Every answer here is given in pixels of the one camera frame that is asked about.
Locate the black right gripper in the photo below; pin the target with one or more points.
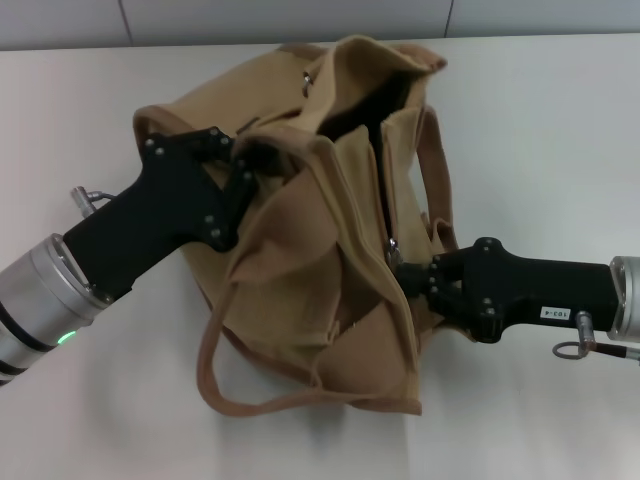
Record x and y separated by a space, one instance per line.
540 290

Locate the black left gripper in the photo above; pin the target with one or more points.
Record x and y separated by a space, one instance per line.
170 205

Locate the silver metal zipper pull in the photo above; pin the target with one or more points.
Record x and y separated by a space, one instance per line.
395 251

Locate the khaki canvas food bag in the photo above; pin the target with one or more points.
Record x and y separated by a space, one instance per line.
310 240

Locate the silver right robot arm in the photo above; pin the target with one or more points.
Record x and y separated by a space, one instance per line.
629 300

